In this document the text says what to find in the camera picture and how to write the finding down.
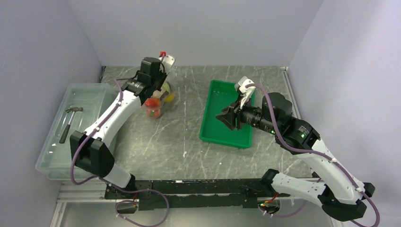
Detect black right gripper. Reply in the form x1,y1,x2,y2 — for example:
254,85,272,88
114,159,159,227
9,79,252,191
216,94,280,135

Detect red orange mango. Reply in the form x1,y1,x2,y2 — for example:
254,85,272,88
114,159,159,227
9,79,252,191
144,97,161,109

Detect orange fruit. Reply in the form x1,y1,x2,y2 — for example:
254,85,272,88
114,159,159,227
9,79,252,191
165,92,175,103

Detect clear zip top bag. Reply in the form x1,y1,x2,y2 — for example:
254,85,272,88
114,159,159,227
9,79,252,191
144,82,175,119

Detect white green cabbage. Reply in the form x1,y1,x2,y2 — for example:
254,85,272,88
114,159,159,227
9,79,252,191
153,82,171,100

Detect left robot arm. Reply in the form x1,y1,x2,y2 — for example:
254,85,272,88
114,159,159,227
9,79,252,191
70,54,176,199

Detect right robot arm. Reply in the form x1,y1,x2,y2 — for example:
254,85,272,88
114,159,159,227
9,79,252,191
216,92,375,221

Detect green plastic tray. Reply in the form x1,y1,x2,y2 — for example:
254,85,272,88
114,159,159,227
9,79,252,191
199,80,253,148

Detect clear plastic storage box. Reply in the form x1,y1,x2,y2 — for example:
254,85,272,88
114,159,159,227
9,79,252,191
35,83,118,181

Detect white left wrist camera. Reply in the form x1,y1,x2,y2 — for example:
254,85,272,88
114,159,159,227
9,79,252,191
159,51,176,75

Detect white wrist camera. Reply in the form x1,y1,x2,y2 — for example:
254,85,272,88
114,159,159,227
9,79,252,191
234,76,255,109
159,51,176,75

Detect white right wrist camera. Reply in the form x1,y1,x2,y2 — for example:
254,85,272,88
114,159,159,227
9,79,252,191
234,76,255,109

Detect hammer with black handle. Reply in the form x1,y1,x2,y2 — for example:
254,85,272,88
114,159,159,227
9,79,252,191
59,107,83,144

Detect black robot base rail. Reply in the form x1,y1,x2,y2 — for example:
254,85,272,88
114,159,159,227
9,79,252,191
105,178,278,211

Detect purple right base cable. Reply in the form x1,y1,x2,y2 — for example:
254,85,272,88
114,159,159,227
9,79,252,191
258,197,309,219

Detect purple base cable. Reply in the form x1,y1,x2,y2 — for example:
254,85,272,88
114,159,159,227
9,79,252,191
100,178,171,227
258,197,309,219

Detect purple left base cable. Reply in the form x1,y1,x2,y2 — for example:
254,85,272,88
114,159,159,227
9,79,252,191
100,178,171,227

